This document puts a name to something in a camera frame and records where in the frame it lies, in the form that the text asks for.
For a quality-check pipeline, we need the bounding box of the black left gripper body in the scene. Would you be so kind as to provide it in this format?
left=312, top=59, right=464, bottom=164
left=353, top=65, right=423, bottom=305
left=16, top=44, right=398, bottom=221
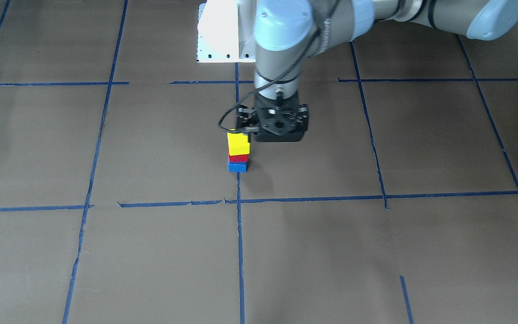
left=235, top=104, right=259, bottom=134

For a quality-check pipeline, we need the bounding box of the yellow wooden block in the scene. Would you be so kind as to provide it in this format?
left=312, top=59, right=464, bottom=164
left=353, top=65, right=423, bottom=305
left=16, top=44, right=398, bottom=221
left=228, top=133, right=250, bottom=156

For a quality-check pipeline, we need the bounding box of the red wooden block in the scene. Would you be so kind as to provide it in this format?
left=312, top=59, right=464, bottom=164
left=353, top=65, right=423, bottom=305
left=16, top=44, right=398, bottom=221
left=228, top=154, right=249, bottom=163

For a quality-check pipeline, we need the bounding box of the blue wooden block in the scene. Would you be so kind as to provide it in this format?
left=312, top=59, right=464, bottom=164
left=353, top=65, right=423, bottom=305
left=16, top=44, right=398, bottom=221
left=228, top=161, right=248, bottom=173

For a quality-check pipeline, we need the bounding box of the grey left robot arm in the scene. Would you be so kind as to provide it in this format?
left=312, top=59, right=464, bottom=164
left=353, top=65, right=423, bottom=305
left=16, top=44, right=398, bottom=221
left=225, top=0, right=518, bottom=137

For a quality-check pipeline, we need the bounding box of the white camera stand post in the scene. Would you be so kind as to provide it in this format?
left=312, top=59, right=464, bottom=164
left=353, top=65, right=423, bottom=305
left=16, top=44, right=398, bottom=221
left=196, top=0, right=257, bottom=63

